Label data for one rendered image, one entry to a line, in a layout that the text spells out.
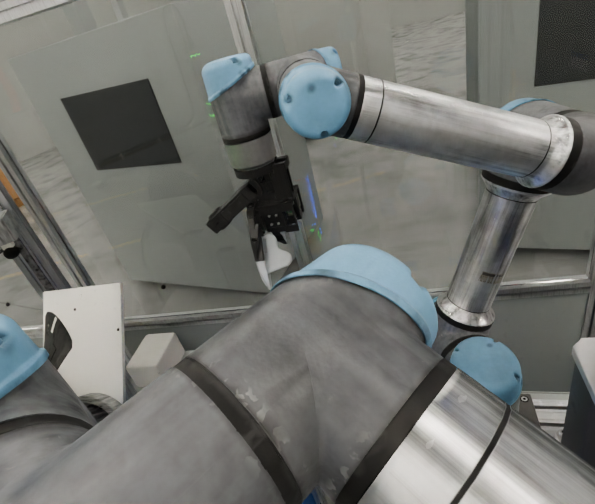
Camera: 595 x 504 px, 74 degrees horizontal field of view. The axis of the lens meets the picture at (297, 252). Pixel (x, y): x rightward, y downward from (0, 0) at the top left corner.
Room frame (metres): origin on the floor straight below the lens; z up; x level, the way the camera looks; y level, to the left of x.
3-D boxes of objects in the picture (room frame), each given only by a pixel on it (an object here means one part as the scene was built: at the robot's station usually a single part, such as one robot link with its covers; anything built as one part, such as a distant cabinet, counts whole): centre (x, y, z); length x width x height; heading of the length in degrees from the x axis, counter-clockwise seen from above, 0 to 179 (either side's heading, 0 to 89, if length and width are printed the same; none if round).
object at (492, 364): (0.48, -0.27, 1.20); 0.13 x 0.12 x 0.14; 176
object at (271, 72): (0.60, -0.07, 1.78); 0.11 x 0.11 x 0.08; 86
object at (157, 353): (1.14, 0.62, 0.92); 0.17 x 0.16 x 0.11; 163
